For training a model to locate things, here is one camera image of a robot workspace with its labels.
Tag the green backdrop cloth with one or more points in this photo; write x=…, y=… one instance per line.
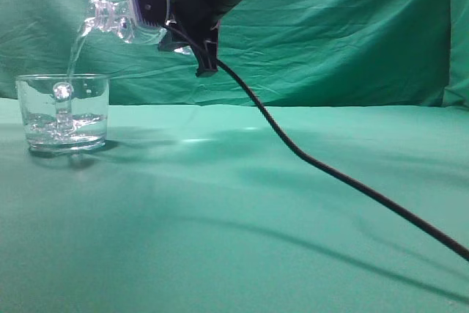
x=290, y=52

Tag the clear plastic water bottle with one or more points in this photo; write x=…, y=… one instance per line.
x=119, y=18

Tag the clear glass mug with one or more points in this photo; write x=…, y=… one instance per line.
x=62, y=113

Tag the green table cloth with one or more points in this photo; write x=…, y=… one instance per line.
x=203, y=209

